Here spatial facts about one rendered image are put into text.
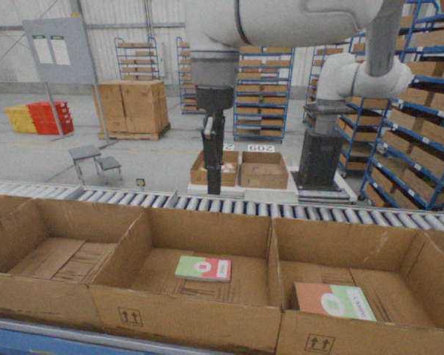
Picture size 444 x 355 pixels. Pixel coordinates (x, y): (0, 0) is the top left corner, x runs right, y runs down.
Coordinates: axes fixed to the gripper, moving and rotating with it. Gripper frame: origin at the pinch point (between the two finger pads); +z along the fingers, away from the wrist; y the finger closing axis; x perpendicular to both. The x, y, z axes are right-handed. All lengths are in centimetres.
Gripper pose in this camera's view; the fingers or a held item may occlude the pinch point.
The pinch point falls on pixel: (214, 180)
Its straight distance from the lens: 54.7
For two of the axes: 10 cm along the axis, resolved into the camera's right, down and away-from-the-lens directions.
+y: 2.0, -4.4, 8.7
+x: -9.8, -1.0, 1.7
